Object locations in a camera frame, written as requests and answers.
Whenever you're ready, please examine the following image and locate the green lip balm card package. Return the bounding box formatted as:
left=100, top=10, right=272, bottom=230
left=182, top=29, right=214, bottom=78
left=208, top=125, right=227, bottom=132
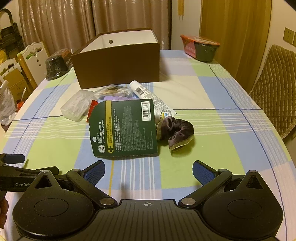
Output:
left=88, top=99, right=159, bottom=160

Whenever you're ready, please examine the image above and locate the person's left hand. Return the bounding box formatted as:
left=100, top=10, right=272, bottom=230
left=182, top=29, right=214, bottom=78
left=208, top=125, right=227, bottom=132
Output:
left=0, top=199, right=9, bottom=224

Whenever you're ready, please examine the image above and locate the black instant noodle bowl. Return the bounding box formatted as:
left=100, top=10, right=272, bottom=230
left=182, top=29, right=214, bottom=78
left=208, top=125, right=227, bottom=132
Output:
left=45, top=48, right=74, bottom=81

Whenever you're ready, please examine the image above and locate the checked tablecloth covered desktop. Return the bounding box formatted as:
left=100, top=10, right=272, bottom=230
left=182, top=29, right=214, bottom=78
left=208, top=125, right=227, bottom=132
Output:
left=0, top=49, right=292, bottom=241

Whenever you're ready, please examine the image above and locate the white cream tube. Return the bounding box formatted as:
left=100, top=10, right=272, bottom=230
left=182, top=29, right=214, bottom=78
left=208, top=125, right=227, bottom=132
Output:
left=129, top=80, right=177, bottom=116

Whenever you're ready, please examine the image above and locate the chair with quilted cushion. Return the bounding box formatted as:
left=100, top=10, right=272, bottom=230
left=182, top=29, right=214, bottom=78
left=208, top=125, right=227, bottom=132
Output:
left=248, top=44, right=296, bottom=139

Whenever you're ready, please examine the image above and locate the white carved chair back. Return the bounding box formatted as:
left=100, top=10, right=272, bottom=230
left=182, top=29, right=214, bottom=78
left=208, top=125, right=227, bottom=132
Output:
left=0, top=58, right=22, bottom=81
left=17, top=42, right=50, bottom=88

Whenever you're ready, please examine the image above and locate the beige curtain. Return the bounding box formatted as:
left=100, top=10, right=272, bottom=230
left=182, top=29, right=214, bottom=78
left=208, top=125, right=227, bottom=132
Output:
left=18, top=0, right=94, bottom=58
left=92, top=0, right=172, bottom=50

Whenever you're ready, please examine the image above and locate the plain cardboard box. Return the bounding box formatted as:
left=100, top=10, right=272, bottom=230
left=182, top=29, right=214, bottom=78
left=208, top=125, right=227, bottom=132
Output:
left=5, top=69, right=26, bottom=102

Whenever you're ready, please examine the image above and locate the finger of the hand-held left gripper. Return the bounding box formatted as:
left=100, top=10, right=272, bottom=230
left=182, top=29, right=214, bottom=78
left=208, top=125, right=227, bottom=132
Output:
left=0, top=153, right=25, bottom=166
left=0, top=165, right=42, bottom=179

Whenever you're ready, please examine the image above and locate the crumpled white plastic bag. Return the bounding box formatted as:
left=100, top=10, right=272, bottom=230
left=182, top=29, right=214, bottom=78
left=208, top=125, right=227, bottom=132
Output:
left=0, top=80, right=18, bottom=126

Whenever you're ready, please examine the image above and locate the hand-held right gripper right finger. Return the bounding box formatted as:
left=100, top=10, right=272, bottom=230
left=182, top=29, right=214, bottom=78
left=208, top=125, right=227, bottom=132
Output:
left=179, top=160, right=270, bottom=207

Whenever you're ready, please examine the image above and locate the cotton swab bag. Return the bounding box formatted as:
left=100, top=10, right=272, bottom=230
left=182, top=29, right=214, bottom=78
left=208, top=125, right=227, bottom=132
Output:
left=92, top=85, right=134, bottom=99

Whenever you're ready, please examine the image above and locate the dark brown velvet scrunchie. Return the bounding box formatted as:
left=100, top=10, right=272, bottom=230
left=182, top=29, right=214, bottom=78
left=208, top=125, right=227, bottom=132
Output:
left=156, top=116, right=195, bottom=152

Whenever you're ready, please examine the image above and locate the yellow hanging ornament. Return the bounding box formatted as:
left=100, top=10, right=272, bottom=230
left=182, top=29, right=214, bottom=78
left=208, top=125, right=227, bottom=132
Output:
left=177, top=0, right=185, bottom=20

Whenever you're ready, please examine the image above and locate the black folding stool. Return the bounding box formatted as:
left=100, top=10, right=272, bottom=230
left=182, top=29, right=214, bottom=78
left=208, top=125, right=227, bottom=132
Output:
left=0, top=9, right=23, bottom=50

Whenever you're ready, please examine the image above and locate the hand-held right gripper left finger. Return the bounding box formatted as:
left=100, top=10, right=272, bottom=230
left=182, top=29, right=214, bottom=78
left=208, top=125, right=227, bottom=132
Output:
left=28, top=161, right=118, bottom=208

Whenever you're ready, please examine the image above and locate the brown cardboard box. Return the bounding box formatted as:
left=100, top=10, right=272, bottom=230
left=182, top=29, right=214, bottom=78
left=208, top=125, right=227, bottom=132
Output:
left=70, top=28, right=160, bottom=90

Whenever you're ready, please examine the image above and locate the purple cream tube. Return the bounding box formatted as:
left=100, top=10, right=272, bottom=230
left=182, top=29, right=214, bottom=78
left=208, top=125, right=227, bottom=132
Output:
left=103, top=95, right=139, bottom=102

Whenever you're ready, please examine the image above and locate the red lid instant noodle bowl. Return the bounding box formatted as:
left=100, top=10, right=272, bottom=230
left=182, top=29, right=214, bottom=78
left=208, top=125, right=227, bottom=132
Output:
left=180, top=35, right=221, bottom=63

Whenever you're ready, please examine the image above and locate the clear plastic box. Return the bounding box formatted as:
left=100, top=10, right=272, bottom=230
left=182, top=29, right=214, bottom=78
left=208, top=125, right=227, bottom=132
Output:
left=60, top=90, right=95, bottom=121

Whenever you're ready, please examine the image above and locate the red handled tool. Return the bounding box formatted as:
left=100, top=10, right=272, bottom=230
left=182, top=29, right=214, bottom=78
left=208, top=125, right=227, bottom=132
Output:
left=18, top=88, right=27, bottom=110

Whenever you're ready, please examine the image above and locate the yellow wooden door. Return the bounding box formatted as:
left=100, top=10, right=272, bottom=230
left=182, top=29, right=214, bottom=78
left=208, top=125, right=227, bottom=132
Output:
left=200, top=0, right=272, bottom=93

